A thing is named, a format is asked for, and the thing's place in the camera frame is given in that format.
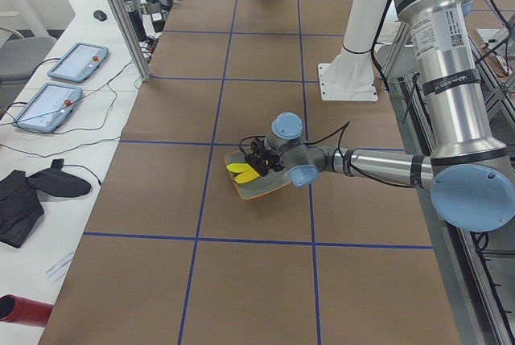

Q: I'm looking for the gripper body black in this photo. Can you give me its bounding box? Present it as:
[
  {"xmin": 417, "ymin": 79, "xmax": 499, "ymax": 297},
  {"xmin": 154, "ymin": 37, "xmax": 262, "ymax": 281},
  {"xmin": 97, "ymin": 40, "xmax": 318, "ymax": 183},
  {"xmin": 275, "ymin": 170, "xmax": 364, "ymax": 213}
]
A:
[{"xmin": 259, "ymin": 151, "xmax": 285, "ymax": 172}]

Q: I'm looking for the yellow banana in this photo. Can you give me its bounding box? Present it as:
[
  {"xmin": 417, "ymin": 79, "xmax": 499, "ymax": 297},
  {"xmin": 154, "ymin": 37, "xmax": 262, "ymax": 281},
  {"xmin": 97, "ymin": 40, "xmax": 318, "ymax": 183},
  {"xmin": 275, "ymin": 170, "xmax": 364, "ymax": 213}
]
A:
[
  {"xmin": 233, "ymin": 170, "xmax": 261, "ymax": 184},
  {"xmin": 226, "ymin": 162, "xmax": 251, "ymax": 174}
]

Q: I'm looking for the yellow banana top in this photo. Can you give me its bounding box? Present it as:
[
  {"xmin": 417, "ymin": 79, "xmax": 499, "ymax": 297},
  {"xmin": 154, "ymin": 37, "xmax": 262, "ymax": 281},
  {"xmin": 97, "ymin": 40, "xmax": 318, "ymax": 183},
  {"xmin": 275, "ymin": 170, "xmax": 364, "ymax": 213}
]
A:
[{"xmin": 226, "ymin": 162, "xmax": 251, "ymax": 174}]

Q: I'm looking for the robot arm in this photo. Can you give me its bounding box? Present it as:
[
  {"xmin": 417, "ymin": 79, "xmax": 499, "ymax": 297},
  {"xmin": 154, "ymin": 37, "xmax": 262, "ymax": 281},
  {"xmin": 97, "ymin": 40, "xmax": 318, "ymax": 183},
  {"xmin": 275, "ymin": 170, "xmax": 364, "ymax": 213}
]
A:
[{"xmin": 245, "ymin": 0, "xmax": 514, "ymax": 232}]

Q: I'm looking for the grey square plate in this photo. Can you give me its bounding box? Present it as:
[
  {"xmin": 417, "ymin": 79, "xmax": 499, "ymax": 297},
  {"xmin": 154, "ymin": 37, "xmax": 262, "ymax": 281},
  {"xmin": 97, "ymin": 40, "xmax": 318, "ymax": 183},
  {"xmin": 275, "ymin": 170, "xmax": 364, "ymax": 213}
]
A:
[{"xmin": 224, "ymin": 151, "xmax": 291, "ymax": 200}]

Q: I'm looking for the black bottle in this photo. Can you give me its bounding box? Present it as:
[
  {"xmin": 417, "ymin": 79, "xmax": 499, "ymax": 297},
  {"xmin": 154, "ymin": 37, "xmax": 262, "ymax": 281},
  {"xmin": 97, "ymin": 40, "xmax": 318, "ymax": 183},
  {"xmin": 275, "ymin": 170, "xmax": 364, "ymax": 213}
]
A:
[{"xmin": 124, "ymin": 2, "xmax": 147, "ymax": 43}]

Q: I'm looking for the white pillar base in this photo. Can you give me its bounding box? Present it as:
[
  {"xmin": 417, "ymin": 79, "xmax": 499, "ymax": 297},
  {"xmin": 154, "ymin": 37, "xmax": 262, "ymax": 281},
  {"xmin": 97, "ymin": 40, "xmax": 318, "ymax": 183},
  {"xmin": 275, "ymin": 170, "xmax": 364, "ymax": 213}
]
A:
[{"xmin": 318, "ymin": 0, "xmax": 397, "ymax": 102}]

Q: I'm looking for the computer mouse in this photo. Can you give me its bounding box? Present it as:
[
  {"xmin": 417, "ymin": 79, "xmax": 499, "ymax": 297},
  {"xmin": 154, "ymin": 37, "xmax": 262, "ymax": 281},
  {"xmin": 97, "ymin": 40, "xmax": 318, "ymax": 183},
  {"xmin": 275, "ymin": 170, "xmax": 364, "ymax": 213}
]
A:
[{"xmin": 93, "ymin": 10, "xmax": 107, "ymax": 22}]

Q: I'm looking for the teach pendant far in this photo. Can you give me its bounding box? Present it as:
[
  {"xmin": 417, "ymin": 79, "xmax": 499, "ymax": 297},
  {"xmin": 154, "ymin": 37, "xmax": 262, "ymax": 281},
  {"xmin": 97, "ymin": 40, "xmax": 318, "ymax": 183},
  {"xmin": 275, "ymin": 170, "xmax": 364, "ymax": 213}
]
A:
[{"xmin": 47, "ymin": 42, "xmax": 109, "ymax": 83}]

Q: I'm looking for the teach pendant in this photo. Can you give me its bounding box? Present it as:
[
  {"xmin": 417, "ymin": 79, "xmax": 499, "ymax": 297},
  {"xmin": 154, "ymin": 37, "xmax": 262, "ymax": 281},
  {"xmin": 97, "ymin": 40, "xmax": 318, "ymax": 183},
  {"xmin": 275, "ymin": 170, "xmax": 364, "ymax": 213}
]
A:
[
  {"xmin": 13, "ymin": 82, "xmax": 83, "ymax": 133},
  {"xmin": 47, "ymin": 42, "xmax": 109, "ymax": 83}
]

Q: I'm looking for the teach pendant near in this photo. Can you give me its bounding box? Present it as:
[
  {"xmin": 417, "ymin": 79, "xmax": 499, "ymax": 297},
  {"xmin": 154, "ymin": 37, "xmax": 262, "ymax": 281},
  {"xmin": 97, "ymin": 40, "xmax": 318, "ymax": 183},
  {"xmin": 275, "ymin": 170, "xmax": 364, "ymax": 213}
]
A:
[{"xmin": 13, "ymin": 82, "xmax": 83, "ymax": 133}]

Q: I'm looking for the black cloth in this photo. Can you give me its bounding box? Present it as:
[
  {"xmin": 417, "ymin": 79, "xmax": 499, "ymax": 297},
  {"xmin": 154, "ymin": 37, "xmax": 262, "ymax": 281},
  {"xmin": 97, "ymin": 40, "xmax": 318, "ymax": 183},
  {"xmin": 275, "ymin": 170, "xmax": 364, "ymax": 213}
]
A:
[{"xmin": 1, "ymin": 158, "xmax": 92, "ymax": 248}]

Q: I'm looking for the red tube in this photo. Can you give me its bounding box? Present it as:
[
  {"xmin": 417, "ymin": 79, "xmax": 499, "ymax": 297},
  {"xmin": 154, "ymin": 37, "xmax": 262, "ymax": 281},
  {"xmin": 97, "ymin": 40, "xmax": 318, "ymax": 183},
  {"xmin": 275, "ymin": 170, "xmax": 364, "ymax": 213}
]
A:
[{"xmin": 1, "ymin": 294, "xmax": 54, "ymax": 327}]

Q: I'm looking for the black camera cable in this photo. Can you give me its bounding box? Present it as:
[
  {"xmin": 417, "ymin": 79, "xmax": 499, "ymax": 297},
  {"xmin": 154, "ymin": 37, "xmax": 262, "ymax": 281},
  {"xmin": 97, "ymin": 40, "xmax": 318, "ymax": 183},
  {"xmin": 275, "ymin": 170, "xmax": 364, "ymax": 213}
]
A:
[{"xmin": 307, "ymin": 121, "xmax": 419, "ymax": 189}]

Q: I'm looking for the aluminium frame post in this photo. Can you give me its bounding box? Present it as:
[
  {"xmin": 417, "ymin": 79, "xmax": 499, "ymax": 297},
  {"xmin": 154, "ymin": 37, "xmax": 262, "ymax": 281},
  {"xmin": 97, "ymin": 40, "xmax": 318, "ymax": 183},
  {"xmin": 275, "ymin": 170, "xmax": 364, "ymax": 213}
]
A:
[{"xmin": 107, "ymin": 0, "xmax": 150, "ymax": 82}]

